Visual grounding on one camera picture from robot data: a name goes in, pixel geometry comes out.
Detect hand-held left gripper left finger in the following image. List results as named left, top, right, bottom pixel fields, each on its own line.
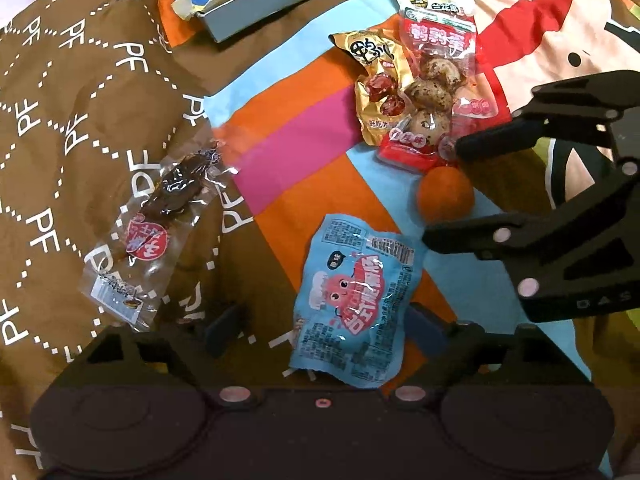
left=50, top=302, right=263, bottom=407

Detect gold date snack packet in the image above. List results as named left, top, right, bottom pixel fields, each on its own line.
left=327, top=29, right=416, bottom=148

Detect yellowish tape piece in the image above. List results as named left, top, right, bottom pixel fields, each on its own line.
left=172, top=0, right=208, bottom=21

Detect red quail egg packet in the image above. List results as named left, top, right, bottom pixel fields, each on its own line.
left=377, top=12, right=503, bottom=175

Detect light blue snack packet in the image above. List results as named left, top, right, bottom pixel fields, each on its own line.
left=289, top=212, right=427, bottom=391

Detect grey tray with cartoon picture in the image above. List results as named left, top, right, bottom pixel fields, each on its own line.
left=197, top=0, right=373, bottom=43

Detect brown patterned quilt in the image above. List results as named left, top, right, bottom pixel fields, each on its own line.
left=0, top=0, right=301, bottom=480

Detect mandarin orange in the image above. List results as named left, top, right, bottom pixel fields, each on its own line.
left=417, top=166, right=476, bottom=224

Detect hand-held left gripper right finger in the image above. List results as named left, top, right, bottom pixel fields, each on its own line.
left=385, top=305, right=588, bottom=407

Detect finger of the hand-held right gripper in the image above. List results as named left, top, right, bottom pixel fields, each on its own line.
left=423, top=172, right=637, bottom=307
left=455, top=69, right=640, bottom=164

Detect colourful cartoon bed sheet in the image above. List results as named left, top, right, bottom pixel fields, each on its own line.
left=155, top=0, right=640, bottom=480

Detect clear packet of dark meat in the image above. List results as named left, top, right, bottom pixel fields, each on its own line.
left=81, top=141, right=238, bottom=333

